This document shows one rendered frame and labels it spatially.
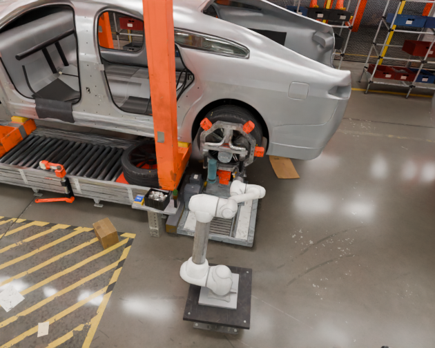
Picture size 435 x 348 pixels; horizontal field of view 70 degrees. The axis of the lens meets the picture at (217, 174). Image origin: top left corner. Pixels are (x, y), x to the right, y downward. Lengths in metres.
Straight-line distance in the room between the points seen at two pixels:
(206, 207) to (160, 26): 1.25
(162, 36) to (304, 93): 1.30
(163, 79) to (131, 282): 1.81
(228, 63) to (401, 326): 2.69
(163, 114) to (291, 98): 1.13
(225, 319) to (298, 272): 1.01
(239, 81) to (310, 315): 2.13
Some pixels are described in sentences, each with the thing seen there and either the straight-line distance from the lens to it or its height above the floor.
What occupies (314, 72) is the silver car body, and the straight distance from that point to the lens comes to 2.85.
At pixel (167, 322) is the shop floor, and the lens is 2.85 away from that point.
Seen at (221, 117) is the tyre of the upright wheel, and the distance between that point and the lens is 2.96.
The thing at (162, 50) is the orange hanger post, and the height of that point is 1.86.
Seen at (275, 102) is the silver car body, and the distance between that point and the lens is 2.92.
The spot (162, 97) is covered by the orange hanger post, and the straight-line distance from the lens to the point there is 2.50.
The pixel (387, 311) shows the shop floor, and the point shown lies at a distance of 3.33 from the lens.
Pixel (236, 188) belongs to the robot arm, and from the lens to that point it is 2.56.
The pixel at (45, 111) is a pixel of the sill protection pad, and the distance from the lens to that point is 3.89.
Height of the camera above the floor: 2.58
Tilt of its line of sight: 40 degrees down
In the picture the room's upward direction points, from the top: 4 degrees clockwise
